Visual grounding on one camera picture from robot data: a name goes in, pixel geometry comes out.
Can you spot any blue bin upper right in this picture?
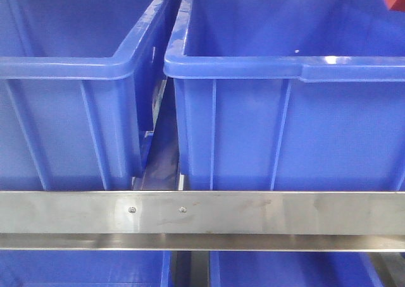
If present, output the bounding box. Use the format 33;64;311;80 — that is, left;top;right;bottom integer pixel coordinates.
165;0;404;191

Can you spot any blue bin below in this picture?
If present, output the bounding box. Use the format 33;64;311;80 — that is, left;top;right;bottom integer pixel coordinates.
1;250;173;286
209;251;383;286

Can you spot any blue bin below right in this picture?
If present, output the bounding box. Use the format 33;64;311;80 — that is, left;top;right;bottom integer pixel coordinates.
209;251;383;286

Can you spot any blue bin below left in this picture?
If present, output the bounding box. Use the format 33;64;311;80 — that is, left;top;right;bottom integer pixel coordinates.
1;250;173;286

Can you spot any blue bin upper left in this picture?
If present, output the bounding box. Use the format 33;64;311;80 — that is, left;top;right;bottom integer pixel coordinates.
1;0;173;191

